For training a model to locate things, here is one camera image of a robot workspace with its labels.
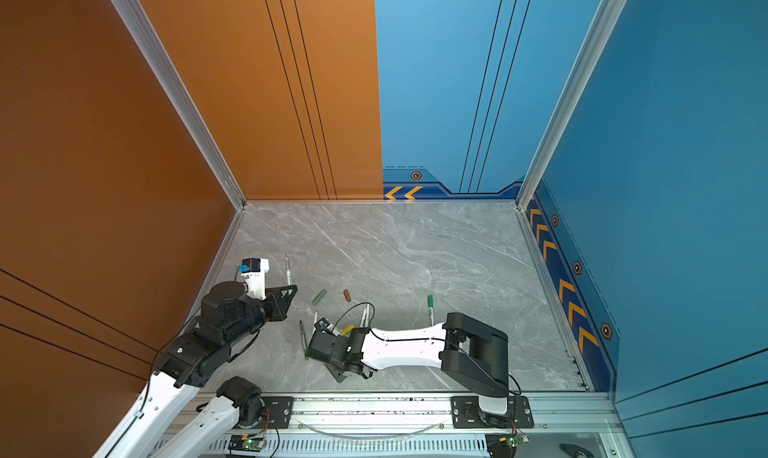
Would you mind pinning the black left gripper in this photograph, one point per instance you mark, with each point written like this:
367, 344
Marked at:
277, 302

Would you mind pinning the green circuit board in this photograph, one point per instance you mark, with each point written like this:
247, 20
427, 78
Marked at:
246, 443
513, 441

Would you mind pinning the aluminium left corner post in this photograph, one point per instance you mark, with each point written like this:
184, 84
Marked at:
153, 51

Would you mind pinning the dark green pen cap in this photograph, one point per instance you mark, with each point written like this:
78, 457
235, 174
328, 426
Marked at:
319, 297

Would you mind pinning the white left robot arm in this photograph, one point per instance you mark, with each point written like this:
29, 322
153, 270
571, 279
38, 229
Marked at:
184, 369

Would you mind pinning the aluminium right corner post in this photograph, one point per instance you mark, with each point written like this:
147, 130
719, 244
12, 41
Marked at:
590, 52

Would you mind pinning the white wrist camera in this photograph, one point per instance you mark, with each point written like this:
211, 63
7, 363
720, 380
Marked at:
253, 271
322, 325

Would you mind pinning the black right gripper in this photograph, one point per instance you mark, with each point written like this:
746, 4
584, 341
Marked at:
337, 376

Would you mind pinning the aluminium corner post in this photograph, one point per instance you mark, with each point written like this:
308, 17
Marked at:
153, 51
590, 52

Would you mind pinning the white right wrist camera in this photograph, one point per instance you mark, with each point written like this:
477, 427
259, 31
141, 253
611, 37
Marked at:
322, 325

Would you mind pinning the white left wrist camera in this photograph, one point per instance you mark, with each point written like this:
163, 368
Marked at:
253, 271

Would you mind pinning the left green circuit board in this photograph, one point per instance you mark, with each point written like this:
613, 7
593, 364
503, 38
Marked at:
246, 443

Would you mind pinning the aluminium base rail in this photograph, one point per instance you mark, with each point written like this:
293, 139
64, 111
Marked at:
421, 424

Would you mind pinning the black object bottom right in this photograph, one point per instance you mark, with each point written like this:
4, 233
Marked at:
575, 451

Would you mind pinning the right green circuit board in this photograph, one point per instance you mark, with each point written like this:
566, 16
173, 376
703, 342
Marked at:
513, 441

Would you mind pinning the white pen green tip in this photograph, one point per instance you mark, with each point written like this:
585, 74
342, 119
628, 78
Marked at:
431, 309

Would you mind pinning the light green pen black tip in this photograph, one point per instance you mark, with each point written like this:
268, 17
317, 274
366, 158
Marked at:
289, 277

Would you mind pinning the dark green pen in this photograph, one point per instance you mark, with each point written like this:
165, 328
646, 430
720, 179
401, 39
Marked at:
304, 340

